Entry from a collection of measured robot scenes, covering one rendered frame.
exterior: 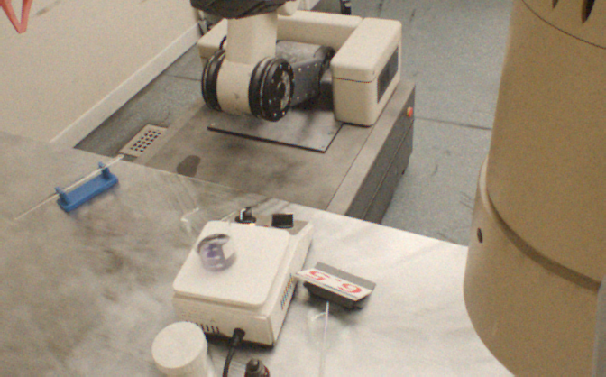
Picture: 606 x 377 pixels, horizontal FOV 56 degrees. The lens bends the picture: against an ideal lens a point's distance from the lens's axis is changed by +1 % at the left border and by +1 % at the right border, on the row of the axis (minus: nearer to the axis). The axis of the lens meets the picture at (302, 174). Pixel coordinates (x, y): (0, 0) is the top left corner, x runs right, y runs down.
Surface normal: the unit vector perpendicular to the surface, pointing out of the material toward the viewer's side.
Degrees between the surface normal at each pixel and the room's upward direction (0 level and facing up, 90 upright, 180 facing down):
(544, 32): 90
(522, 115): 90
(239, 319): 90
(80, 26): 90
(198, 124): 0
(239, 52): 64
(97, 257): 0
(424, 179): 0
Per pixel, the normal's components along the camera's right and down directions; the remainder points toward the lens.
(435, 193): -0.10, -0.76
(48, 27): 0.90, 0.21
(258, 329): -0.27, 0.64
